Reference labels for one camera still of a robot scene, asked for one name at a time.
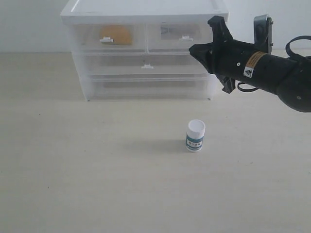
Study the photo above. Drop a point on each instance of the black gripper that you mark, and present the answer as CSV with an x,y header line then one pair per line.
x,y
224,57

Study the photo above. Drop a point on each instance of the white medicine bottle teal label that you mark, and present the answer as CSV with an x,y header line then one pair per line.
x,y
195,135

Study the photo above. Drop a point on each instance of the yellow sponge block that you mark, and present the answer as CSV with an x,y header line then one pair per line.
x,y
116,35

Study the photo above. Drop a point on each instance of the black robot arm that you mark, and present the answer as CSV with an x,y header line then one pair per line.
x,y
288,78

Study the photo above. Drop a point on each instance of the white plastic drawer cabinet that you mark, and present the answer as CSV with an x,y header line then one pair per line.
x,y
132,12

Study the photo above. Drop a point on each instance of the clear middle wide drawer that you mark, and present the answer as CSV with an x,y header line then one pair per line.
x,y
144,64

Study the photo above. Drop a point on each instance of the clear wide drawer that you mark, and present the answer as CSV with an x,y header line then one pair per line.
x,y
144,64
154,86

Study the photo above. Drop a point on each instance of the clear bottom wide drawer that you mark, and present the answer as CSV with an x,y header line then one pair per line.
x,y
154,86

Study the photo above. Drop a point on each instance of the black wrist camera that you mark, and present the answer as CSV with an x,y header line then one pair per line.
x,y
263,33

